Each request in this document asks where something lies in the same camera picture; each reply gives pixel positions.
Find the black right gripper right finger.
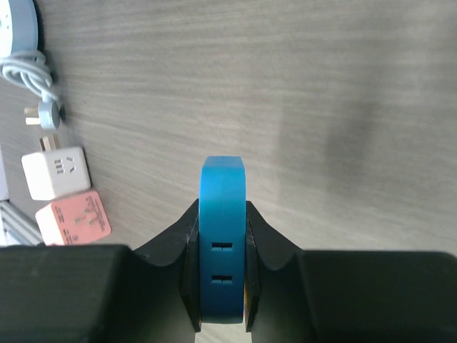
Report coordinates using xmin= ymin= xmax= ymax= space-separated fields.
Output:
xmin=246 ymin=203 xmax=456 ymax=342

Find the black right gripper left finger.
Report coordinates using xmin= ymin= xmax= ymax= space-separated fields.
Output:
xmin=1 ymin=204 xmax=201 ymax=342

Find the pink cube socket adapter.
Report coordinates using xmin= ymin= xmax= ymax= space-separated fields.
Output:
xmin=35 ymin=190 xmax=111 ymax=246

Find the blue plug adapter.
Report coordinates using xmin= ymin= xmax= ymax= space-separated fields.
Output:
xmin=199 ymin=156 xmax=247 ymax=324

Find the white cube socket adapter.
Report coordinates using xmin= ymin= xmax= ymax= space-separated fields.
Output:
xmin=21 ymin=134 xmax=91 ymax=201

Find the light blue round power strip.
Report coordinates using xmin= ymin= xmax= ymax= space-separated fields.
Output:
xmin=0 ymin=0 xmax=39 ymax=58

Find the aluminium frame rail front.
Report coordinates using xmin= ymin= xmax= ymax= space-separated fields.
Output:
xmin=1 ymin=201 xmax=44 ymax=247

